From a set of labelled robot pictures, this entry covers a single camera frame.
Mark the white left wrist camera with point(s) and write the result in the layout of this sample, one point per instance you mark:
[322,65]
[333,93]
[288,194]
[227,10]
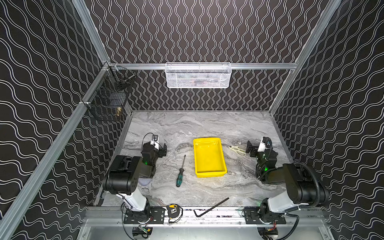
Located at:
[155,139]

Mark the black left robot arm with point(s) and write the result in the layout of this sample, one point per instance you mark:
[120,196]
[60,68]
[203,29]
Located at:
[123,177]

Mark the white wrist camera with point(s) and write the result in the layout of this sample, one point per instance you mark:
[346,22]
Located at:
[264,144]
[155,139]

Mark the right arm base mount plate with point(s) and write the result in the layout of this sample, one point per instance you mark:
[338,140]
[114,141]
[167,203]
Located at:
[255,216]

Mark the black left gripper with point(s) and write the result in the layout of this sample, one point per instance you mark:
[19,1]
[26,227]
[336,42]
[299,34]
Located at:
[160,151]

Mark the black wire wall basket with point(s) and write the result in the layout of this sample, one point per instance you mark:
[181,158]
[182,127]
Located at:
[109,101]

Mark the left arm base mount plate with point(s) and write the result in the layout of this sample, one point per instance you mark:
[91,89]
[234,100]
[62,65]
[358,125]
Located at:
[153,215]

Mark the green handled screwdriver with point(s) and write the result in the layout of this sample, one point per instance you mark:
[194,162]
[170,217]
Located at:
[180,175]

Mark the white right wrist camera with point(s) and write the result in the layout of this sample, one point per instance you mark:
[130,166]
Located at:
[264,144]

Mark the yellow black tape measure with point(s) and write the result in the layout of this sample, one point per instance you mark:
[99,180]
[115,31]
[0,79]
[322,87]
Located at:
[175,213]

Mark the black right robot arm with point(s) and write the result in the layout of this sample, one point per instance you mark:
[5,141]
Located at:
[304,189]

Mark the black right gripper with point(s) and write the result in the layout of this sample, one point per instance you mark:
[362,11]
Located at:
[253,148]

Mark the white mesh wall basket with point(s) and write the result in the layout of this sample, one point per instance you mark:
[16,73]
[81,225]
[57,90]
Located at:
[195,75]

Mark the yellow plastic bin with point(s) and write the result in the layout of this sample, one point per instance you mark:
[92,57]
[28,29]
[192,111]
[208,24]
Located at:
[209,158]

